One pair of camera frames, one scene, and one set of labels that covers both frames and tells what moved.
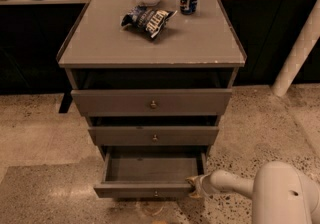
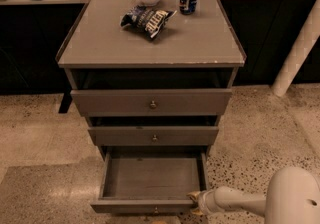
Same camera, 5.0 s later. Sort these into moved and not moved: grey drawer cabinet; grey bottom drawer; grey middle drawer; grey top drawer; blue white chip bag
Moved: grey bottom drawer
Not moved: grey top drawer; grey drawer cabinet; grey middle drawer; blue white chip bag
